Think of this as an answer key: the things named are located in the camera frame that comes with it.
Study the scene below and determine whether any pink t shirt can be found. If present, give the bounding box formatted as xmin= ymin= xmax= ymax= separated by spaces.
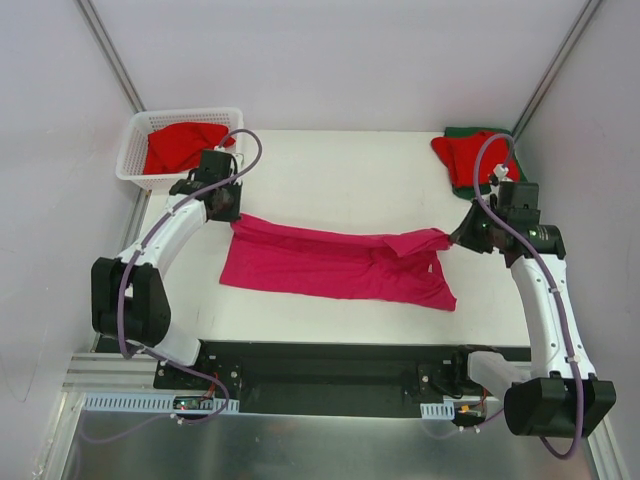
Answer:
xmin=220 ymin=214 xmax=457 ymax=312

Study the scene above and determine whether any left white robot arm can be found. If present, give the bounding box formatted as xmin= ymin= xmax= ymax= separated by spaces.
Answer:
xmin=91 ymin=150 xmax=242 ymax=389

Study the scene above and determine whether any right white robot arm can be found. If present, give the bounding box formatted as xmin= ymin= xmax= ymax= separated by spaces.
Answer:
xmin=449 ymin=181 xmax=616 ymax=439

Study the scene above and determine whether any folded green t shirt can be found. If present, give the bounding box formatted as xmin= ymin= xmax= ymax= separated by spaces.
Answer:
xmin=441 ymin=127 xmax=512 ymax=200

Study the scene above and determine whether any red crumpled t shirt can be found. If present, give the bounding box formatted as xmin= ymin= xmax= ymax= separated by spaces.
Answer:
xmin=143 ymin=122 xmax=229 ymax=175

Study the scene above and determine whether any folded red t shirt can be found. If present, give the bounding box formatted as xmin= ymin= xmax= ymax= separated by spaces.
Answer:
xmin=431 ymin=130 xmax=509 ymax=188

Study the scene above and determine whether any white plastic basket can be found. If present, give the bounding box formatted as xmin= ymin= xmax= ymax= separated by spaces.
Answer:
xmin=115 ymin=107 xmax=244 ymax=190

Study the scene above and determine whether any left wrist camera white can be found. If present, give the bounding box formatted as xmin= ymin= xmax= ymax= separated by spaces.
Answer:
xmin=215 ymin=146 xmax=245 ymax=174

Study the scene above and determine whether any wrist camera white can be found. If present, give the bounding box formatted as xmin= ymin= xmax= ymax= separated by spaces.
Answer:
xmin=215 ymin=146 xmax=245 ymax=174
xmin=489 ymin=164 xmax=512 ymax=186

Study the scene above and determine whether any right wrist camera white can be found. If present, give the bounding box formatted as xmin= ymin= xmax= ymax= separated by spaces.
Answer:
xmin=489 ymin=164 xmax=512 ymax=186

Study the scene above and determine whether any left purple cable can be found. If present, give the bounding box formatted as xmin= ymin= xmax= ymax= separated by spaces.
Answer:
xmin=79 ymin=128 xmax=264 ymax=444

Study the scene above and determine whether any purple cable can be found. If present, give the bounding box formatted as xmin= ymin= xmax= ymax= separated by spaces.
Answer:
xmin=79 ymin=128 xmax=264 ymax=444
xmin=424 ymin=132 xmax=586 ymax=460

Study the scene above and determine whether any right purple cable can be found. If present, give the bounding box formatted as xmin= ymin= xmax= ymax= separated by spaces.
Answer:
xmin=424 ymin=132 xmax=586 ymax=460

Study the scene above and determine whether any right grey cable duct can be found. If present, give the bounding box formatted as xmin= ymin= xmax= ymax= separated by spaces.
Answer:
xmin=420 ymin=401 xmax=456 ymax=421

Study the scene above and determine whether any grey cable duct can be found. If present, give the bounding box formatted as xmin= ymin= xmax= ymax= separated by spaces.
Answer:
xmin=84 ymin=393 xmax=240 ymax=415
xmin=420 ymin=401 xmax=456 ymax=421

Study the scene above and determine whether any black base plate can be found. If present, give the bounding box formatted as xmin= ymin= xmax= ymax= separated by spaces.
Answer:
xmin=94 ymin=337 xmax=531 ymax=416

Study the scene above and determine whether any left grey cable duct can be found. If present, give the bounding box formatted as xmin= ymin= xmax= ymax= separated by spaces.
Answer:
xmin=84 ymin=393 xmax=240 ymax=415

